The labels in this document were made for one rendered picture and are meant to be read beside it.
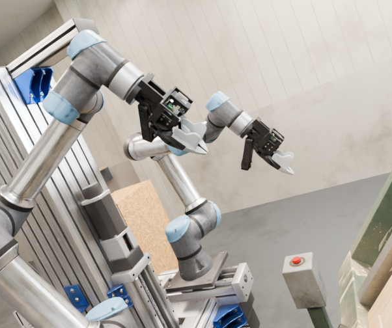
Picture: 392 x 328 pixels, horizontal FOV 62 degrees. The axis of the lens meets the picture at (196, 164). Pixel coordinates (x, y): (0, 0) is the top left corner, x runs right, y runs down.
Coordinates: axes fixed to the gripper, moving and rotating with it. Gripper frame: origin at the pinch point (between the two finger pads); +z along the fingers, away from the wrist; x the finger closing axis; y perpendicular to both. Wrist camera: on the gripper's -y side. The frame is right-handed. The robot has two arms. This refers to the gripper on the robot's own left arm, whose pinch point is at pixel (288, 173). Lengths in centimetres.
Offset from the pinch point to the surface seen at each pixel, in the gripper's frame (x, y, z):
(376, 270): -7.0, -2.5, 38.2
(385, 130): 325, -3, 95
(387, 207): 16.6, 7.9, 35.1
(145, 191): 110, -136, -54
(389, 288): -14.6, -0.9, 40.1
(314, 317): 12, -45, 52
